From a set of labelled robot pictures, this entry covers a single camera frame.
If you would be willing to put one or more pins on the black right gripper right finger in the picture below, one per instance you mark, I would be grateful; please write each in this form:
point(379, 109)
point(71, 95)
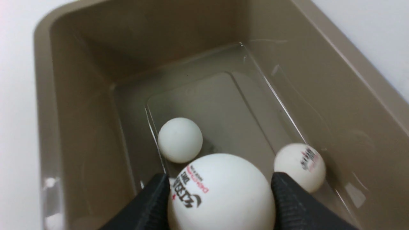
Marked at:
point(296, 209)

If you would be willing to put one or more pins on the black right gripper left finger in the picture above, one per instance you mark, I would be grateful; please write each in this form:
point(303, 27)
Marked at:
point(147, 211)

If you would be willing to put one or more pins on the white ball with logo rear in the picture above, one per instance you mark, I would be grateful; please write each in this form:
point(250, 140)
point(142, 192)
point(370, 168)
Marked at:
point(303, 164)

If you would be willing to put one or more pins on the white ball with logo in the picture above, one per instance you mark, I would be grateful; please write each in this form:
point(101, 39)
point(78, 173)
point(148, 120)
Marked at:
point(303, 164)
point(221, 192)

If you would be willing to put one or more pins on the white ball with logo front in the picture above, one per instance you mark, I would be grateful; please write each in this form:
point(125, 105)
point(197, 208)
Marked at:
point(221, 192)

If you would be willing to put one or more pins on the white plain table-tennis ball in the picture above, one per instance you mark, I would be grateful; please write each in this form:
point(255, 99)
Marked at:
point(180, 140)

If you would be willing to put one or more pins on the tan plastic bin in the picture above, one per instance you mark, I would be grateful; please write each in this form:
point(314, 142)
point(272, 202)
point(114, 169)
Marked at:
point(255, 75)

